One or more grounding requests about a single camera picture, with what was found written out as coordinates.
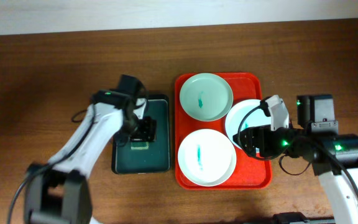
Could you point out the pale green plate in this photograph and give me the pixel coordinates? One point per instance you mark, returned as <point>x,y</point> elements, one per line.
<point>206,97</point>

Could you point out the white plate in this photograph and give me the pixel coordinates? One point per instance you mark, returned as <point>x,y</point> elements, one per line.
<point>207,157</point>

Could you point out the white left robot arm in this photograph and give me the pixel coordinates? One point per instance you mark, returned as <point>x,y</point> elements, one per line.
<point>58,192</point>

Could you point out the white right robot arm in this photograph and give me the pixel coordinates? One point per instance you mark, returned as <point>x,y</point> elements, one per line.
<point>332,156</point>

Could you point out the light blue plate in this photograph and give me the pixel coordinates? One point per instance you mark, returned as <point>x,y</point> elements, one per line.
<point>237,113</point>

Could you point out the red plastic tray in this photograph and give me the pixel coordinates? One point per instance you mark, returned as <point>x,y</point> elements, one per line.
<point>248,173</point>

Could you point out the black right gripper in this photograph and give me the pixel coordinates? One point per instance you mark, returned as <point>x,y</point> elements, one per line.
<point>264,133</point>

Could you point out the dark green water basin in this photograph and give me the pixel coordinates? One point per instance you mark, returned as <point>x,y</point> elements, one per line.
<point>157,157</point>

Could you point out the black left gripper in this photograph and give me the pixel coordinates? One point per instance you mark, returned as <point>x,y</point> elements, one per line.
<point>150,132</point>

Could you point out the yellow green sponge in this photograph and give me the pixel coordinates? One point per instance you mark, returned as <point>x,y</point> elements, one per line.
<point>139,145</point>

